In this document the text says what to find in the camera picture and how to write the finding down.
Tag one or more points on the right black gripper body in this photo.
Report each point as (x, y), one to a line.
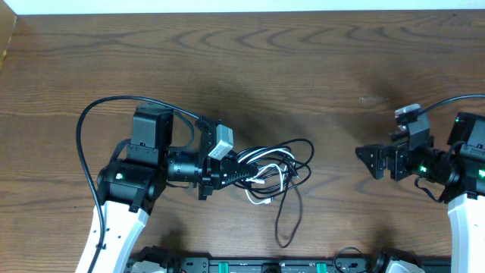
(405, 161)

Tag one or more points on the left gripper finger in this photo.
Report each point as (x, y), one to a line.
(233, 177)
(231, 166)

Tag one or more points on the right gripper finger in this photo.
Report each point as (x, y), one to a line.
(376, 166)
(369, 152)

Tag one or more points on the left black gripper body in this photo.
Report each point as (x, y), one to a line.
(201, 180)

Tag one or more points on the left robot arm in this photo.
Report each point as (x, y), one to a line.
(165, 150)

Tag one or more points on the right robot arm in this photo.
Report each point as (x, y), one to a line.
(460, 169)

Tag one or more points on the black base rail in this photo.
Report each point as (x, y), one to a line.
(156, 259)

